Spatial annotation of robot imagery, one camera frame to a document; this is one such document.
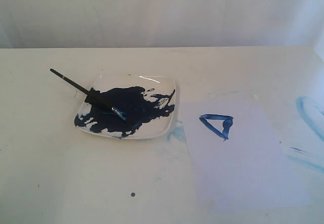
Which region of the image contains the black paintbrush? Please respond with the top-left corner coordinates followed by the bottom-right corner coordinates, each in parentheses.
top-left (50, 68), bottom-right (127, 121)

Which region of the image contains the white paper sheet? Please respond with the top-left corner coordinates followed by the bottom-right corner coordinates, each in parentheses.
top-left (180, 99), bottom-right (311, 212)

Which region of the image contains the white square plate blue paint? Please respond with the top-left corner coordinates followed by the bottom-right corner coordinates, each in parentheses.
top-left (74, 74), bottom-right (177, 140)

